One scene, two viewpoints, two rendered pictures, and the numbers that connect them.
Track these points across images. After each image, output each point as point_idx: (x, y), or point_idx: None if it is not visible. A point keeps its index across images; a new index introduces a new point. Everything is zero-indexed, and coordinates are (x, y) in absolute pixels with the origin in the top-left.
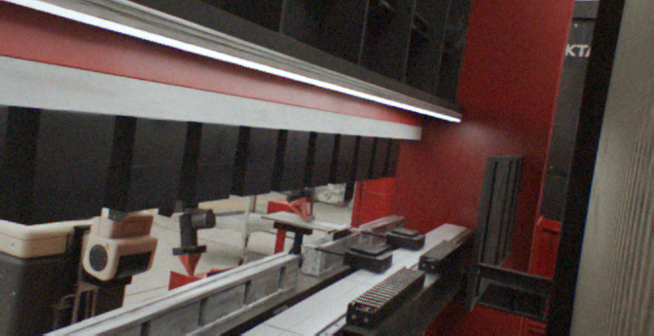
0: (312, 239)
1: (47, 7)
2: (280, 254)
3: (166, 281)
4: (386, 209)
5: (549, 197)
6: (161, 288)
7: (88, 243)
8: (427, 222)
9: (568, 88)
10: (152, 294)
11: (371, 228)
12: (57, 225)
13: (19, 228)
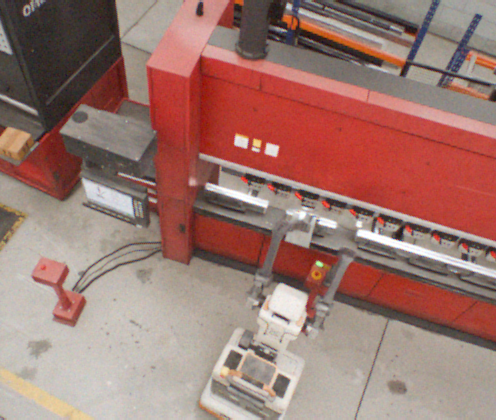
0: None
1: None
2: (362, 235)
3: None
4: (196, 190)
5: (86, 79)
6: (3, 415)
7: (285, 349)
8: (205, 171)
9: (70, 8)
10: (25, 416)
11: (267, 202)
12: (279, 369)
13: (295, 383)
